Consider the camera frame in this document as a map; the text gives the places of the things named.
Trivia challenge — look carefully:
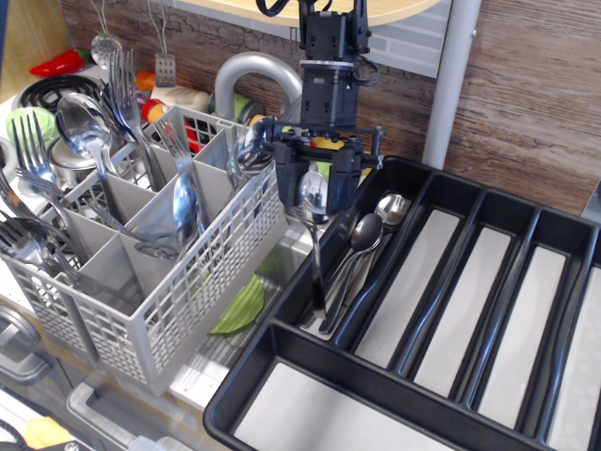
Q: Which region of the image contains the fork at left edge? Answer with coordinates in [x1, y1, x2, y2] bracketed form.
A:
[15, 123, 88, 265]

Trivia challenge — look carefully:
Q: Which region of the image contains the silver sink faucet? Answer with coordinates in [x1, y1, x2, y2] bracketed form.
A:
[213, 51, 348, 226]

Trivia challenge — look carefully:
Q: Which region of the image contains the tall fork in basket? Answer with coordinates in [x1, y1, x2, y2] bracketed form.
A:
[108, 49, 166, 192]

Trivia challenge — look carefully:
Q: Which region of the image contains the large spoon in basket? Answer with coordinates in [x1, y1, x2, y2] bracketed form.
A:
[135, 171, 203, 262]

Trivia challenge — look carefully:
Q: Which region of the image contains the green toy cabbage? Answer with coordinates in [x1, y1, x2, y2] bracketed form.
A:
[6, 106, 59, 145]

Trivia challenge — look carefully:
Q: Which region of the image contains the big serving spoon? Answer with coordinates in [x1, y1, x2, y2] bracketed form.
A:
[54, 92, 137, 236]

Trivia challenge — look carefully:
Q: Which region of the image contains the wooden shelf board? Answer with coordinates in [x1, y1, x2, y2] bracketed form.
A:
[174, 0, 439, 27]

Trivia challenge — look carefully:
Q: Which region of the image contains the hanging slotted ladle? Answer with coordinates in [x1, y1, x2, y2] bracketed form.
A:
[90, 1, 122, 70]

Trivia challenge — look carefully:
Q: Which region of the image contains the hanging small metal spatula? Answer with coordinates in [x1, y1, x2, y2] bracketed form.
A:
[146, 1, 177, 87]

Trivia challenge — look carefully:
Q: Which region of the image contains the black stove burner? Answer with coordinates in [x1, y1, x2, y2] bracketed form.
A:
[13, 75, 100, 113]

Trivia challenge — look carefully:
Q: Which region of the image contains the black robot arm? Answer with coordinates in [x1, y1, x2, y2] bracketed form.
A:
[259, 1, 385, 216]

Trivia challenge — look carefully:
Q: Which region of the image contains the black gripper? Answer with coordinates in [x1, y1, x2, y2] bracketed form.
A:
[255, 63, 380, 215]

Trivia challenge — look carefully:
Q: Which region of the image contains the dark spoon in tray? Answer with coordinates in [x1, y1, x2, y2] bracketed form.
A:
[318, 212, 383, 334]

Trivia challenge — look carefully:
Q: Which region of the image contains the fork head lower left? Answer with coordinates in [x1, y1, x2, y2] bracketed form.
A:
[1, 217, 84, 290]

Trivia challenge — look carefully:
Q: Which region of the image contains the shiny spoon in tray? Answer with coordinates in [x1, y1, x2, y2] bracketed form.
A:
[344, 193, 411, 298]

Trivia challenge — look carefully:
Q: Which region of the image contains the grey plastic cutlery basket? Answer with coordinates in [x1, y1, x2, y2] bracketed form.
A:
[6, 107, 287, 396]

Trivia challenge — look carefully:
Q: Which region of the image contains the fork in basket back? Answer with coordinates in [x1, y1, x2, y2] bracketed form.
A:
[152, 112, 210, 236]

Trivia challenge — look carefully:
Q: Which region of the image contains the red toy pepper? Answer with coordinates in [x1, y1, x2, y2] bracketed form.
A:
[29, 48, 92, 77]

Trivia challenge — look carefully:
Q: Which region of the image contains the grey metal pole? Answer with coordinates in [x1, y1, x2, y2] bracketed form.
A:
[422, 0, 482, 169]

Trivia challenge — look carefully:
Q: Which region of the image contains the black cutlery tray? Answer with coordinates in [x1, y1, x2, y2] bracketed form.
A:
[203, 157, 600, 450]

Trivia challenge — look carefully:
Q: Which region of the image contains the green leaf in sink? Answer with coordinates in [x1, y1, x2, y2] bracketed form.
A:
[209, 274, 265, 335]

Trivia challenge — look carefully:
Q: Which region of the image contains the spoon at basket corner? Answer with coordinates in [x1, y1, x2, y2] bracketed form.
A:
[226, 115, 273, 191]

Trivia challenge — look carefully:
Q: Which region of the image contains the small steel spoon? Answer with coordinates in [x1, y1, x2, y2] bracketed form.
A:
[298, 171, 328, 320]

